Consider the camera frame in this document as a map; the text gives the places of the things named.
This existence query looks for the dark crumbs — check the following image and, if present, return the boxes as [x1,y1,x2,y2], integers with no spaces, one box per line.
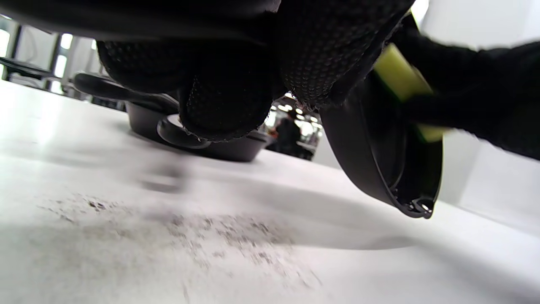
[38,194,321,288]

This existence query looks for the person's left hand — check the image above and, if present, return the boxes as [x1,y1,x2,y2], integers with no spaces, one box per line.
[96,0,416,142]

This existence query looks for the person's right hand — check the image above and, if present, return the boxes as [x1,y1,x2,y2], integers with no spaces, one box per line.
[390,13,540,161]

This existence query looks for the yellow green sponge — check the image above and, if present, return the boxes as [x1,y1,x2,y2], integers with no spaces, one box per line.
[373,42,448,143]

